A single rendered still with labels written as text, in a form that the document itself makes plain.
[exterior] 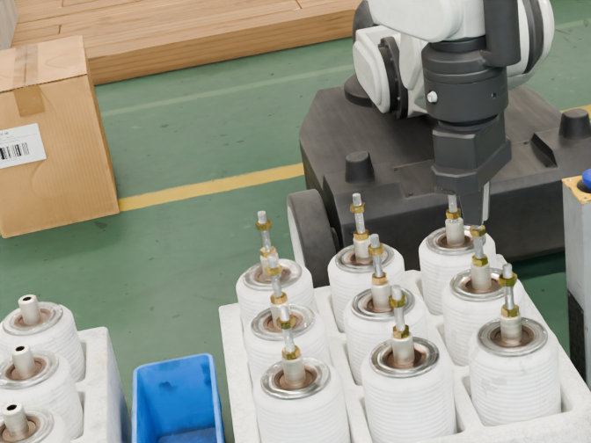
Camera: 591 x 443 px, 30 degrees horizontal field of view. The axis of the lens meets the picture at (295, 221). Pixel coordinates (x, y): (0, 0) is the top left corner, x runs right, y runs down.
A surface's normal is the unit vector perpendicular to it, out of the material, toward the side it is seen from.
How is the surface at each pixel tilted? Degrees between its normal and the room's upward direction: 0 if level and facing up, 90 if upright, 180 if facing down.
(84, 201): 89
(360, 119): 0
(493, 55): 90
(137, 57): 90
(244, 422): 0
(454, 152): 90
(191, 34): 0
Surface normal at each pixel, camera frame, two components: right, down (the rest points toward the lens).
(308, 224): -0.05, -0.46
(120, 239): -0.14, -0.89
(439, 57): -0.60, -0.33
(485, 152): 0.83, 0.14
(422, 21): -0.70, 0.40
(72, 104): 0.18, 0.41
